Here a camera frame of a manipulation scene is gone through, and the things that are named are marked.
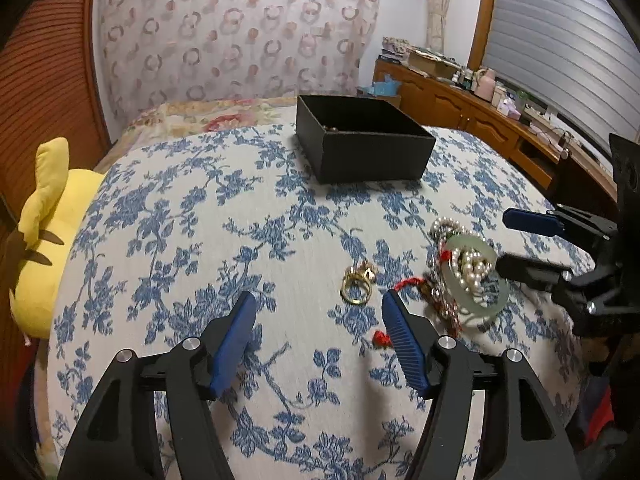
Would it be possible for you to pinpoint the white pearl necklace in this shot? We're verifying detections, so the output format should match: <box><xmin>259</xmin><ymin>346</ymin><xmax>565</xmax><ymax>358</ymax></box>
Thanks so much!
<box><xmin>428</xmin><ymin>216</ymin><xmax>494</xmax><ymax>306</ymax></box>

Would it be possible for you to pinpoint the red cord bracelet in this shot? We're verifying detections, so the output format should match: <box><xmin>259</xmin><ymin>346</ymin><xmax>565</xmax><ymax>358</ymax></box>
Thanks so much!
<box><xmin>372</xmin><ymin>276</ymin><xmax>436</xmax><ymax>350</ymax></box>

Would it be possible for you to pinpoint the gold ring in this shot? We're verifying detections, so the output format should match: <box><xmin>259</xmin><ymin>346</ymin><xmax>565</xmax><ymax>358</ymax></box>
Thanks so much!
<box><xmin>339</xmin><ymin>260</ymin><xmax>380</xmax><ymax>306</ymax></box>

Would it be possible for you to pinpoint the black jewelry box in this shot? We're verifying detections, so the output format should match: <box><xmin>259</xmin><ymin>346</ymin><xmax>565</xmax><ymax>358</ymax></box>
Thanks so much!
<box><xmin>296</xmin><ymin>94</ymin><xmax>436</xmax><ymax>184</ymax></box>

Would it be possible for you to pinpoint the pink tissue pack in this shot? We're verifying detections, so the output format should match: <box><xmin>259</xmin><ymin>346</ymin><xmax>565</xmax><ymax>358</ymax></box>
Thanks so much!
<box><xmin>497</xmin><ymin>96</ymin><xmax>521</xmax><ymax>120</ymax></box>

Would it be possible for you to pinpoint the pink thermos jug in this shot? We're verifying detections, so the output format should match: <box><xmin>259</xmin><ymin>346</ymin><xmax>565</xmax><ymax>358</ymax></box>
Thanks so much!
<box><xmin>474</xmin><ymin>67</ymin><xmax>496</xmax><ymax>102</ymax></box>

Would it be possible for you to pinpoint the wooden sideboard cabinet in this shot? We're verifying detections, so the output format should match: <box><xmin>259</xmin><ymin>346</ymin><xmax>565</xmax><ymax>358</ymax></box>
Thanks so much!
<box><xmin>373</xmin><ymin>58</ymin><xmax>617</xmax><ymax>218</ymax></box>

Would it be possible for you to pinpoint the grey window blind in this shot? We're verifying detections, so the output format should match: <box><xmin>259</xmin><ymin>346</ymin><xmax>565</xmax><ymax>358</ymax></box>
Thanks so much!
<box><xmin>483</xmin><ymin>0</ymin><xmax>639</xmax><ymax>148</ymax></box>

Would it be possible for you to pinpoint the cardboard box on cabinet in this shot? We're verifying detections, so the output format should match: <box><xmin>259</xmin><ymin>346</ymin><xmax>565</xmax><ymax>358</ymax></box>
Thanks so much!
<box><xmin>408</xmin><ymin>49</ymin><xmax>459</xmax><ymax>79</ymax></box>

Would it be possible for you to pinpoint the blue tissue paper bag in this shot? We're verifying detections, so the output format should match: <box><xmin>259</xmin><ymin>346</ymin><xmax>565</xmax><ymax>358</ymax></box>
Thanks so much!
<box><xmin>358</xmin><ymin>74</ymin><xmax>401</xmax><ymax>98</ymax></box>

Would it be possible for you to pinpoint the yellow pikachu plush toy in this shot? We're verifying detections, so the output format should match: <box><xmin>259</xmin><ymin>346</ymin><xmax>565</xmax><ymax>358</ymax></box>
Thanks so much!
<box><xmin>1</xmin><ymin>138</ymin><xmax>104</xmax><ymax>339</ymax></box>

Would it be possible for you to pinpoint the blue floral white blanket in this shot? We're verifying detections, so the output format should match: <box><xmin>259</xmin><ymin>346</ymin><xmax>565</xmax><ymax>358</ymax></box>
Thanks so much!
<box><xmin>48</xmin><ymin>124</ymin><xmax>592</xmax><ymax>479</ymax></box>

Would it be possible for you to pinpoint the pink floral bed cover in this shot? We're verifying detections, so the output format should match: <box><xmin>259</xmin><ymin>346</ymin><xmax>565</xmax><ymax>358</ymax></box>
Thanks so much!
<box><xmin>94</xmin><ymin>96</ymin><xmax>297</xmax><ymax>174</ymax></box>

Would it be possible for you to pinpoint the wooden louvered wardrobe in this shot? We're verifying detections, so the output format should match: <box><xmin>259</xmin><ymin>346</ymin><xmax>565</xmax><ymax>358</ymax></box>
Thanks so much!
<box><xmin>1</xmin><ymin>0</ymin><xmax>111</xmax><ymax>235</ymax></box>

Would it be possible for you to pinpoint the circle patterned sheer curtain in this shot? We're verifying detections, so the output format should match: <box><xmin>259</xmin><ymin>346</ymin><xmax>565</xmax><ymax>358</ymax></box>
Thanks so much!
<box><xmin>96</xmin><ymin>0</ymin><xmax>380</xmax><ymax>128</ymax></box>

